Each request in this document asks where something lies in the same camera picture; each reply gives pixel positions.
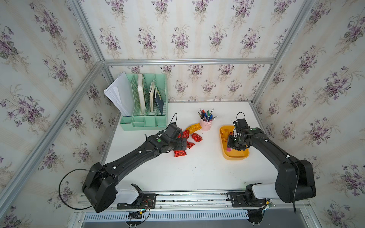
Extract red tea bag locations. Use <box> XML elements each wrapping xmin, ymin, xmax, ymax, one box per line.
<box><xmin>174</xmin><ymin>151</ymin><xmax>187</xmax><ymax>157</ymax></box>
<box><xmin>186</xmin><ymin>141</ymin><xmax>195</xmax><ymax>149</ymax></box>
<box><xmin>182</xmin><ymin>130</ymin><xmax>190</xmax><ymax>139</ymax></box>
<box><xmin>192</xmin><ymin>133</ymin><xmax>202</xmax><ymax>142</ymax></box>

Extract small yellow tea bag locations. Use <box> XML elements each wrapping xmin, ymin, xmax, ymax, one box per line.
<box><xmin>220</xmin><ymin>128</ymin><xmax>233</xmax><ymax>142</ymax></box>

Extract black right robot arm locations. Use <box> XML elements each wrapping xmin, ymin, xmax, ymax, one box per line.
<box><xmin>227</xmin><ymin>128</ymin><xmax>317</xmax><ymax>203</ymax></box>

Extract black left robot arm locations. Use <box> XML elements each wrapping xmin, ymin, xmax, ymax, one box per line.
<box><xmin>82</xmin><ymin>133</ymin><xmax>187</xmax><ymax>213</ymax></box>

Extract yellow plastic storage box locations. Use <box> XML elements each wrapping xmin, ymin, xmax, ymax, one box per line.
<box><xmin>220</xmin><ymin>125</ymin><xmax>250</xmax><ymax>161</ymax></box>

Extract red tea bag under yellow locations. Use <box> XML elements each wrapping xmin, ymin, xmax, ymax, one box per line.
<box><xmin>182</xmin><ymin>130</ymin><xmax>190</xmax><ymax>139</ymax></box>

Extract yellow tea bag by cup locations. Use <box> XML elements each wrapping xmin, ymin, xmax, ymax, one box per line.
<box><xmin>186</xmin><ymin>123</ymin><xmax>202</xmax><ymax>135</ymax></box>

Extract pink pen cup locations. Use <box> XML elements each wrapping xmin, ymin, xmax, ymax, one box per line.
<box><xmin>200</xmin><ymin>119</ymin><xmax>212</xmax><ymax>131</ymax></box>

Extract pens in cup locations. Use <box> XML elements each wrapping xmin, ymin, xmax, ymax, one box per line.
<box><xmin>198</xmin><ymin>109</ymin><xmax>217</xmax><ymax>122</ymax></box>

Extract dark blue book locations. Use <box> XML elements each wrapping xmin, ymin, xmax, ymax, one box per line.
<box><xmin>155</xmin><ymin>89</ymin><xmax>164</xmax><ymax>115</ymax></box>

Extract green desk file organizer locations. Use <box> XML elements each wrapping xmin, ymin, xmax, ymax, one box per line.
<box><xmin>120</xmin><ymin>74</ymin><xmax>169</xmax><ymax>131</ymax></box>

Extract tan worn-edge book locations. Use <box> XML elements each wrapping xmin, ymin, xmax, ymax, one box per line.
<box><xmin>149</xmin><ymin>80</ymin><xmax>156</xmax><ymax>113</ymax></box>

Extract white paper stack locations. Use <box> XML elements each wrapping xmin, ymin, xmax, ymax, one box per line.
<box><xmin>104</xmin><ymin>72</ymin><xmax>135</xmax><ymax>116</ymax></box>

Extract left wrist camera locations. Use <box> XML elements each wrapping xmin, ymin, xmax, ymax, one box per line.
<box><xmin>165</xmin><ymin>123</ymin><xmax>182</xmax><ymax>139</ymax></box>

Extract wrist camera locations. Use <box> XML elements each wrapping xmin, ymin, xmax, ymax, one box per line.
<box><xmin>165</xmin><ymin>123</ymin><xmax>182</xmax><ymax>139</ymax></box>
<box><xmin>233</xmin><ymin>118</ymin><xmax>250</xmax><ymax>135</ymax></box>

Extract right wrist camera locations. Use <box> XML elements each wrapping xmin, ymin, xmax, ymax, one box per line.
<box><xmin>233</xmin><ymin>118</ymin><xmax>250</xmax><ymax>135</ymax></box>

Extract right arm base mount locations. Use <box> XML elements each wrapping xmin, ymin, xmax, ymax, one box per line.
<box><xmin>227</xmin><ymin>183</ymin><xmax>270</xmax><ymax>209</ymax></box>

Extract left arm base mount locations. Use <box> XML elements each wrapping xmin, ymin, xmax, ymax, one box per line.
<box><xmin>114</xmin><ymin>183</ymin><xmax>157</xmax><ymax>210</ymax></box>

